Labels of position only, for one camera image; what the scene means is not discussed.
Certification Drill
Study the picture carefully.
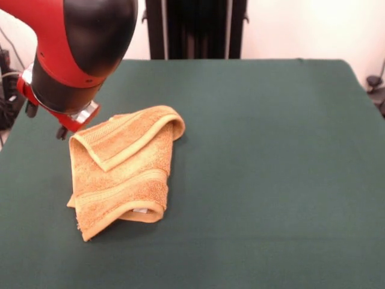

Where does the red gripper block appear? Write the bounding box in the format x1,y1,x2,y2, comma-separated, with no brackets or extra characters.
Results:
16,63,101,140

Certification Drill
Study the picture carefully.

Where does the tan terry towel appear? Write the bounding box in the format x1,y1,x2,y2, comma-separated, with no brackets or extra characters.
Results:
66,105,185,242

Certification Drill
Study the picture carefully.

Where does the dark green table cloth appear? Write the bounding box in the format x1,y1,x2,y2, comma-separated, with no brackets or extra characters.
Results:
0,58,385,289

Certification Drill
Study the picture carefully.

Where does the black robot pedestal stand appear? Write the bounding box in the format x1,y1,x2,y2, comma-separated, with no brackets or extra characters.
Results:
141,0,250,60

